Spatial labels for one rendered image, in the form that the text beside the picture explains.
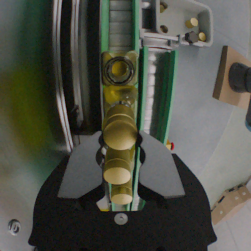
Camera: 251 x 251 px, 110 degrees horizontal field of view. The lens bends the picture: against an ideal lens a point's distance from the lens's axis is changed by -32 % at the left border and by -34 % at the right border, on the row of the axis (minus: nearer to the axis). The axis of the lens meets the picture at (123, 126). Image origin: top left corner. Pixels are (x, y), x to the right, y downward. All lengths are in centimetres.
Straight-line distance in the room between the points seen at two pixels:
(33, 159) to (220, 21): 81
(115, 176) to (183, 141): 58
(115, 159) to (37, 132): 13
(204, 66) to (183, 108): 22
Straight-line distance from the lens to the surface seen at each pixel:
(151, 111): 43
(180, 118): 63
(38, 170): 22
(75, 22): 52
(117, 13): 42
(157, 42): 40
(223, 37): 73
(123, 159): 16
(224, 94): 67
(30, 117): 20
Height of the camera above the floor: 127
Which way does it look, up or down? 62 degrees down
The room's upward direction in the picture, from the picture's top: 177 degrees clockwise
